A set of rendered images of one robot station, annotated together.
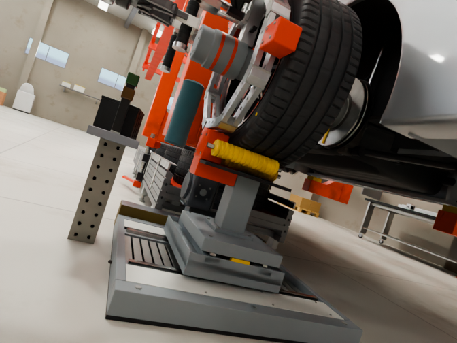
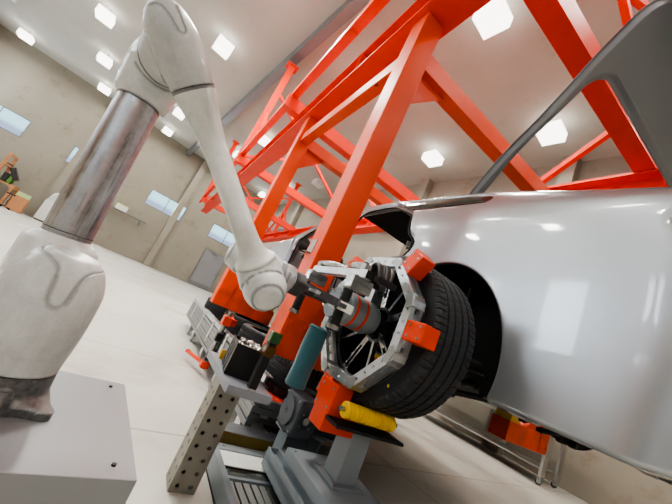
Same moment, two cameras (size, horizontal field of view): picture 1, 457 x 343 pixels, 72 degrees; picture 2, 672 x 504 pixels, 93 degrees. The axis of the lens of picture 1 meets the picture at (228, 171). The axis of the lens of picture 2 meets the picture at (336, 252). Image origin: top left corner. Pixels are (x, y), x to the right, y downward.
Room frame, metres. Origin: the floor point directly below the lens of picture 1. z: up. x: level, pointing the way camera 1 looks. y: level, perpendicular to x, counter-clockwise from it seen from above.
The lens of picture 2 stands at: (-0.13, 0.48, 0.74)
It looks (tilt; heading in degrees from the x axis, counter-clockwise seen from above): 13 degrees up; 353
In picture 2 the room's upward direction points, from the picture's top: 24 degrees clockwise
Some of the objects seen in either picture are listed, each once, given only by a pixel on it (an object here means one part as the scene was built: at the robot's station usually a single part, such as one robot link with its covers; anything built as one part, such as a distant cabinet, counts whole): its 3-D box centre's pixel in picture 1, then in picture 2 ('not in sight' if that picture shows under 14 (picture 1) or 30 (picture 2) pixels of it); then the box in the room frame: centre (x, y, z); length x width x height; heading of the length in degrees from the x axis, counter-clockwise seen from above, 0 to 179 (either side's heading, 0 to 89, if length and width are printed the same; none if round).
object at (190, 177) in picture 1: (219, 207); (315, 432); (1.61, -0.02, 0.26); 0.42 x 0.18 x 0.35; 110
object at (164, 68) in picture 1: (171, 52); (301, 295); (1.27, 0.37, 0.83); 0.04 x 0.04 x 0.16
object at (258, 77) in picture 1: (239, 62); (365, 317); (1.19, 0.09, 0.85); 0.54 x 0.07 x 0.54; 20
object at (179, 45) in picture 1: (187, 24); (340, 307); (0.95, 0.26, 0.83); 0.04 x 0.04 x 0.16
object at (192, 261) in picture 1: (215, 248); (321, 496); (1.29, -0.05, 0.13); 0.50 x 0.36 x 0.10; 20
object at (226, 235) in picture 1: (234, 207); (346, 455); (1.24, -0.07, 0.32); 0.40 x 0.30 x 0.28; 20
